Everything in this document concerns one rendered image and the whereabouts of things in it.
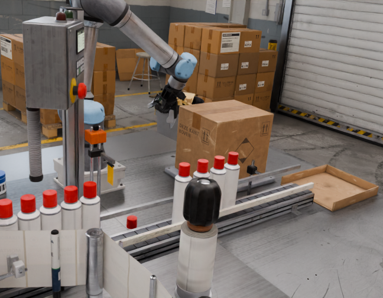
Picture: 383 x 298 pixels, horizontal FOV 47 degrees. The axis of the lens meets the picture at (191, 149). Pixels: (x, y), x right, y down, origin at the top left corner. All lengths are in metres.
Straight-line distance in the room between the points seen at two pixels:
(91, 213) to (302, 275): 0.62
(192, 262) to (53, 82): 0.51
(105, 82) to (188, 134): 3.21
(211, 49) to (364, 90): 1.87
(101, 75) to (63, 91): 3.82
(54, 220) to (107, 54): 3.85
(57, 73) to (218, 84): 4.04
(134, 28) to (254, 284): 0.95
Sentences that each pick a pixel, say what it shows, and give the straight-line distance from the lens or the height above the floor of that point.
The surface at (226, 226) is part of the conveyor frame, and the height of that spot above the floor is 0.86.
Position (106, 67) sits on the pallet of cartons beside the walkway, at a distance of 4.89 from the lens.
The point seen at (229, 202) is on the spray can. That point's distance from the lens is 1.46.
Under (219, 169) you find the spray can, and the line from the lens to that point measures 1.37.
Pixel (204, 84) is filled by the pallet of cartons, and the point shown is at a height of 0.54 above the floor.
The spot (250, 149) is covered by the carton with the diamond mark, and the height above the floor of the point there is 0.98.
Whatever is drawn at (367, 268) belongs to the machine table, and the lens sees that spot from 1.46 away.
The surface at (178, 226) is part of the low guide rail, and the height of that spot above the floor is 0.91.
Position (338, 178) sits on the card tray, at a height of 0.83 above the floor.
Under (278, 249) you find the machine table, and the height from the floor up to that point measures 0.83.
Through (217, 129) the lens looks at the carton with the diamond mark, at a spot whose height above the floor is 1.09.
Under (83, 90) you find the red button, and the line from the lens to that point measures 1.05.
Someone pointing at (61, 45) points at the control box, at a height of 1.43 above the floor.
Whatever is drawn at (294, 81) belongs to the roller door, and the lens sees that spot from 6.10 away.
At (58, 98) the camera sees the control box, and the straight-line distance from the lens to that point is 1.05.
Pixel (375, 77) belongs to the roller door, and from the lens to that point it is 5.52.
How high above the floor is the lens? 1.58
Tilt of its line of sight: 20 degrees down
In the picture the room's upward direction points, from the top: 5 degrees clockwise
